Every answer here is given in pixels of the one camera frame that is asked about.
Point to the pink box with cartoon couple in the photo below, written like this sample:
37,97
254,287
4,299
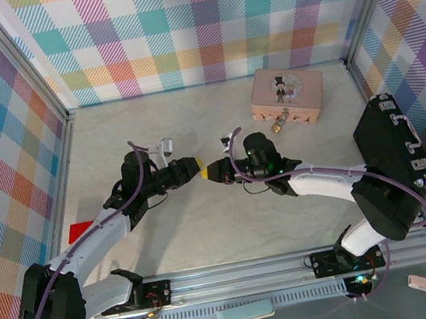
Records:
307,86

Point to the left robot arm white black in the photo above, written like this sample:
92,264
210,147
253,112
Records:
99,236

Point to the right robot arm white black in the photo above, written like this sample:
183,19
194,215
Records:
323,184

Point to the brass padlock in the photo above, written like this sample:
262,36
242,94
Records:
277,127

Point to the red square card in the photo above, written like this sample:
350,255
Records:
80,232

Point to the black mounting plate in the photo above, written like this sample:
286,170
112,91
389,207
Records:
324,263
157,293

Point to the black suitcase with metal fittings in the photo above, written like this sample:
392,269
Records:
385,139

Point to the light blue flat case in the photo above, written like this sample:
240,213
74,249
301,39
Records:
244,312

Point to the small pink case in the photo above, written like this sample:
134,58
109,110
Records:
423,282

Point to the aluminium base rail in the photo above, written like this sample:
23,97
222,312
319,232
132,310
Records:
236,276

